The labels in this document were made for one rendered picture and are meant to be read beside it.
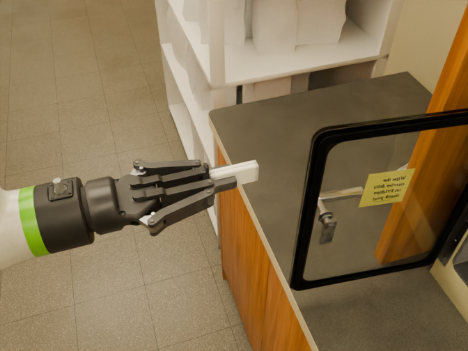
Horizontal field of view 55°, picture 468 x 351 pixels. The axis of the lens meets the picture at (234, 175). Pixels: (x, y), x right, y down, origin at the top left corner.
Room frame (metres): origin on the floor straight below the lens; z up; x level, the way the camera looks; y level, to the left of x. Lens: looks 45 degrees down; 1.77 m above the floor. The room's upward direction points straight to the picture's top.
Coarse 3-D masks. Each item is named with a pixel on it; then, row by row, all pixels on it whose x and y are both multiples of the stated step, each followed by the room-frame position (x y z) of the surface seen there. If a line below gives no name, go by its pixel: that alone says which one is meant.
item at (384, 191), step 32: (448, 128) 0.49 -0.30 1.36; (352, 160) 0.46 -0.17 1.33; (384, 160) 0.47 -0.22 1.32; (416, 160) 0.48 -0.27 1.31; (448, 160) 0.50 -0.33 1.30; (320, 192) 0.46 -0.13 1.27; (352, 192) 0.47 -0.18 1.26; (384, 192) 0.48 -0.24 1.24; (416, 192) 0.49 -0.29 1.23; (448, 192) 0.50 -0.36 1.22; (320, 224) 0.46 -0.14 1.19; (352, 224) 0.47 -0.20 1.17; (384, 224) 0.48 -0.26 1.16; (416, 224) 0.49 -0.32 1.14; (320, 256) 0.46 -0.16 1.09; (352, 256) 0.47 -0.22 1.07; (384, 256) 0.49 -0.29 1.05; (416, 256) 0.50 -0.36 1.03
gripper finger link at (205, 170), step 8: (200, 168) 0.46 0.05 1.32; (208, 168) 0.45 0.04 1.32; (152, 176) 0.43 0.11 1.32; (160, 176) 0.44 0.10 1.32; (168, 176) 0.44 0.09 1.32; (176, 176) 0.44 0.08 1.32; (184, 176) 0.44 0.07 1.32; (192, 176) 0.44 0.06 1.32; (136, 184) 0.42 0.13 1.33; (144, 184) 0.42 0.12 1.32; (152, 184) 0.42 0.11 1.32; (160, 184) 0.43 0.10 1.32; (168, 184) 0.43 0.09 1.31; (176, 184) 0.43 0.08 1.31; (184, 184) 0.44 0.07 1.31
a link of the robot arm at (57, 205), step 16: (48, 192) 0.38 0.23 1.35; (64, 192) 0.38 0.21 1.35; (80, 192) 0.39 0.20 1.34; (48, 208) 0.36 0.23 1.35; (64, 208) 0.36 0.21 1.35; (80, 208) 0.36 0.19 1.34; (48, 224) 0.34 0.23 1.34; (64, 224) 0.34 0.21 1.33; (80, 224) 0.35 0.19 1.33; (48, 240) 0.33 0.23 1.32; (64, 240) 0.34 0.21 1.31; (80, 240) 0.34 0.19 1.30
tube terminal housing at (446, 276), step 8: (456, 248) 0.50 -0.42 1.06; (440, 264) 0.51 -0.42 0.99; (448, 264) 0.50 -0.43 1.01; (432, 272) 0.52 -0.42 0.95; (440, 272) 0.51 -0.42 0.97; (448, 272) 0.49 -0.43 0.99; (456, 272) 0.48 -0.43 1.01; (440, 280) 0.50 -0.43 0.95; (448, 280) 0.48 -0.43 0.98; (456, 280) 0.47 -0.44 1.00; (448, 288) 0.47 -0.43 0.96; (456, 288) 0.46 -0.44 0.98; (464, 288) 0.45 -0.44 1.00; (448, 296) 0.47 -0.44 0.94; (456, 296) 0.45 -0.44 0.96; (464, 296) 0.44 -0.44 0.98; (456, 304) 0.45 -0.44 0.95; (464, 304) 0.43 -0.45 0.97; (464, 312) 0.43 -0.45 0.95
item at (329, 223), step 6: (324, 216) 0.46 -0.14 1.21; (330, 216) 0.46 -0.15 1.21; (324, 222) 0.45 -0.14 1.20; (330, 222) 0.44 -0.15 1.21; (336, 222) 0.45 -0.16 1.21; (324, 228) 0.44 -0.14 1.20; (330, 228) 0.44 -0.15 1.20; (324, 234) 0.44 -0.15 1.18; (330, 234) 0.45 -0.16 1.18; (324, 240) 0.44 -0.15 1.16; (330, 240) 0.45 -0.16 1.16
